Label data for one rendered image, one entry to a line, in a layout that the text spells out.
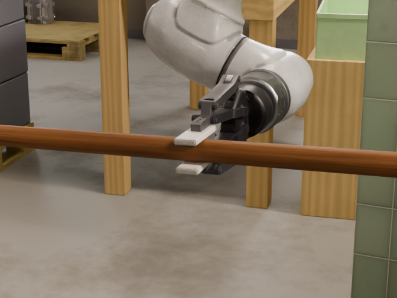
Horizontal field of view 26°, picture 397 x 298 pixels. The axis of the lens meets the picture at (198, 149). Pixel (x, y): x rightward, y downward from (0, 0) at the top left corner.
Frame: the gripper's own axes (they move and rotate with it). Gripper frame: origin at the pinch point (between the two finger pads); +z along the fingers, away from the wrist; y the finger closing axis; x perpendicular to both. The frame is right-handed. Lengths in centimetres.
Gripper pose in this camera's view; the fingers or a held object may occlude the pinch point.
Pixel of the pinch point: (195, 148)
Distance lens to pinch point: 109.8
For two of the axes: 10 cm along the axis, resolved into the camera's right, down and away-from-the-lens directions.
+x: -9.2, -0.7, 3.9
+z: -3.9, 3.0, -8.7
